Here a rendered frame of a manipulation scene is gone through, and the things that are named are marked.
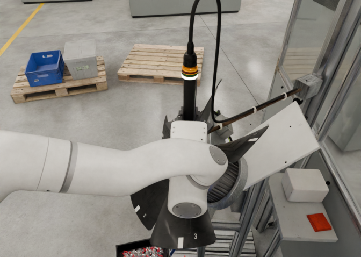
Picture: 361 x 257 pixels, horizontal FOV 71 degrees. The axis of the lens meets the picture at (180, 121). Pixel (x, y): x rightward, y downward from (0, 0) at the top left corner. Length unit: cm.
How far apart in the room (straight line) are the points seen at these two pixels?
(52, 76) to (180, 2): 360
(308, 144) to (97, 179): 73
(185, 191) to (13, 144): 31
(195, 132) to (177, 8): 575
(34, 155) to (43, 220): 207
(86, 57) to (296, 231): 307
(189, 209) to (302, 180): 90
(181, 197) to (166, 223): 40
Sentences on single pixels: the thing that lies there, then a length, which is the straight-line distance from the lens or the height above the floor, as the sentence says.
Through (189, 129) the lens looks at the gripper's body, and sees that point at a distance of 67.
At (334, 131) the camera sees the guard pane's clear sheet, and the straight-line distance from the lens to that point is 145.
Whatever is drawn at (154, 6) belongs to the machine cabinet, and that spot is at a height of 24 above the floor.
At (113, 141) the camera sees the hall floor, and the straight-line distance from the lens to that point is 287.
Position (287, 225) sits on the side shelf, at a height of 86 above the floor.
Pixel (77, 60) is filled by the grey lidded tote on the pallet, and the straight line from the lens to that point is 361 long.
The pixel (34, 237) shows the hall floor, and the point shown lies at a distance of 245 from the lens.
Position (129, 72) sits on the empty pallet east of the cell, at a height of 14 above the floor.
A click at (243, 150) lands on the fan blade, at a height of 142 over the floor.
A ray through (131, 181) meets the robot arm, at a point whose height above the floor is 159.
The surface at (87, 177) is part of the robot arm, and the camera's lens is 46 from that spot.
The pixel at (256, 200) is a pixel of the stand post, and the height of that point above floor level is 88.
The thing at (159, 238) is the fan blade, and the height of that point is 114.
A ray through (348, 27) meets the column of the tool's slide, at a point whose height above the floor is 163.
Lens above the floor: 197
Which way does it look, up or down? 41 degrees down
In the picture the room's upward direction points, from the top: straight up
